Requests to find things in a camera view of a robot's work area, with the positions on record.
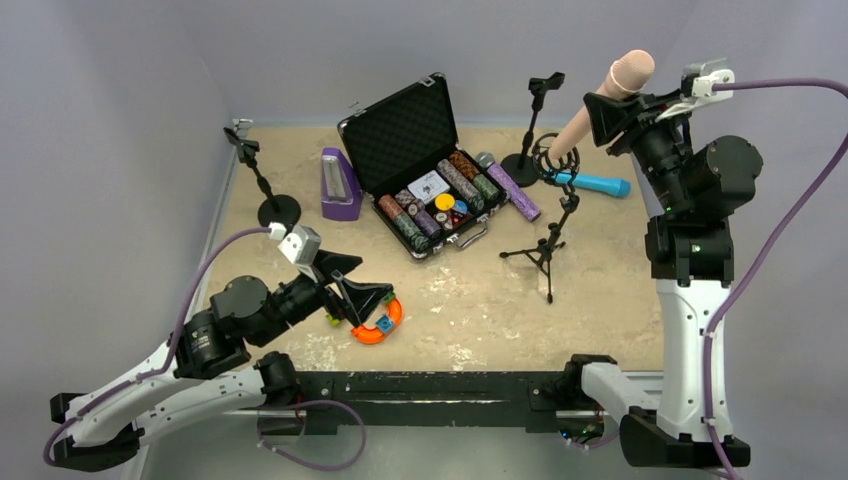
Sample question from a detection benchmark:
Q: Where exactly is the beige pink microphone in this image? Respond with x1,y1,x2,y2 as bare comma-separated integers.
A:
547,49,656,164

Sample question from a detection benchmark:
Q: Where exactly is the black round-base stand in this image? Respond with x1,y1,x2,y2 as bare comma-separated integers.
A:
500,72,565,188
223,127,302,227

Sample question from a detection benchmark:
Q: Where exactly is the purple glitter microphone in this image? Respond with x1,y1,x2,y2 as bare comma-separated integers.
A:
475,152,541,222

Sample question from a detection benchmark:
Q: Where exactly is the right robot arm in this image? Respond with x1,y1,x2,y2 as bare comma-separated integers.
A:
570,93,763,469

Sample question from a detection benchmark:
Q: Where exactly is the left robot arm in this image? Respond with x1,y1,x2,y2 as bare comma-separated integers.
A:
42,250,396,472

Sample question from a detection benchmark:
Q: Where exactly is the orange curved toy track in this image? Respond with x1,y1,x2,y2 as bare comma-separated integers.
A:
351,297,405,345

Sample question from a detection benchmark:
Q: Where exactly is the blue square brick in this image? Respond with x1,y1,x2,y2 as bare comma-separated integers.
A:
376,315,395,334

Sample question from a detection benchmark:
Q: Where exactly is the purple metronome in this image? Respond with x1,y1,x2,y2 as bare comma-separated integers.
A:
321,147,362,222

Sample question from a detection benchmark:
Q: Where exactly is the blue microphone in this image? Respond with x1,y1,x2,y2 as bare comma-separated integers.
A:
554,172,632,198

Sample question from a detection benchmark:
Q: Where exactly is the yellow dealer button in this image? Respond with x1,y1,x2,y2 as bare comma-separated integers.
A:
434,193,456,211

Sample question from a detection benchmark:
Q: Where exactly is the white playing card box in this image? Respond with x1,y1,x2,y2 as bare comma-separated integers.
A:
407,170,451,204

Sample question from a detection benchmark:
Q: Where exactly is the black poker chip case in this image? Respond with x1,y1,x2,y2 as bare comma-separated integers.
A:
337,72,510,260

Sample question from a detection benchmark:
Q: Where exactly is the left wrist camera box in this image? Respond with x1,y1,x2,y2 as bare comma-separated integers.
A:
277,225,322,268

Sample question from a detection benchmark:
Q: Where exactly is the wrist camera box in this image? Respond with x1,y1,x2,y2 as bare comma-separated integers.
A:
277,225,322,268
681,58,735,101

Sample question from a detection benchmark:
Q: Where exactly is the black tripod shock-mount stand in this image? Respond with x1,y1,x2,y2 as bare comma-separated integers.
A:
499,133,580,304

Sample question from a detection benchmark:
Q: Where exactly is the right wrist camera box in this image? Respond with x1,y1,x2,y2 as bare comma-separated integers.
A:
681,58,735,101

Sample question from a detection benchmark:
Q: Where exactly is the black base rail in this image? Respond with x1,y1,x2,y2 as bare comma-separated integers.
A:
266,371,615,441

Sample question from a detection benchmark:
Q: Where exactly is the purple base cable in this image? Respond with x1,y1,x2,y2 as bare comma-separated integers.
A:
256,398,368,473

